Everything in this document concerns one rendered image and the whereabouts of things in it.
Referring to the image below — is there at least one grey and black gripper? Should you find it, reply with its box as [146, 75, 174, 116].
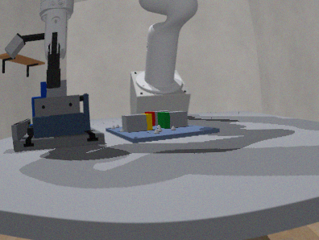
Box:
[41, 10, 71, 89]

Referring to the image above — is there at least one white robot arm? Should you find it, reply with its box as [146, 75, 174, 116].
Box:
[5, 0, 198, 93]

